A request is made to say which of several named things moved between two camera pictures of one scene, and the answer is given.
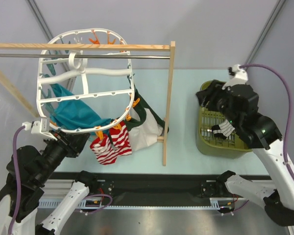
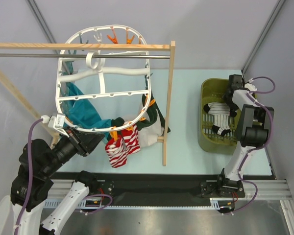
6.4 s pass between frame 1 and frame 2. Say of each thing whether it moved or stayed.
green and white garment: moved
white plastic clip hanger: moved
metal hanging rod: stayed
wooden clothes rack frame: stayed
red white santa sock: moved
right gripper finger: moved
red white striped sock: moved
